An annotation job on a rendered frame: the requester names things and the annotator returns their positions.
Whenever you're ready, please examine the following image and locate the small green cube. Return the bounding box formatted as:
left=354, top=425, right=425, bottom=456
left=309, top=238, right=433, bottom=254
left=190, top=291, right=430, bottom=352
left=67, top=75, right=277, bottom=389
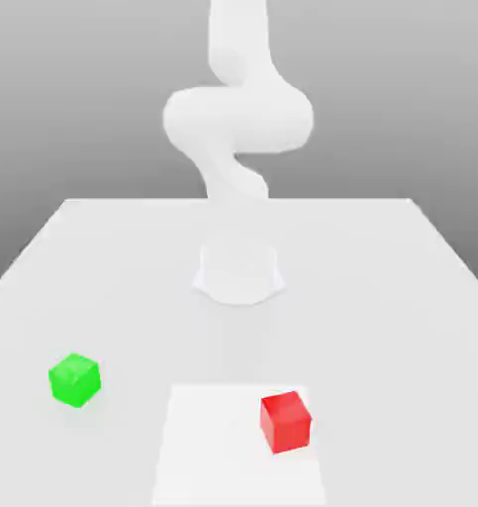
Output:
left=48, top=352, right=103, bottom=409

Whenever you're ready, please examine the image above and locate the small red cube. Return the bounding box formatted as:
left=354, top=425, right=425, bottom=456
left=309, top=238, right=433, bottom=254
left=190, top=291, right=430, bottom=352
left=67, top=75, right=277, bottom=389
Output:
left=259, top=389, right=314, bottom=456

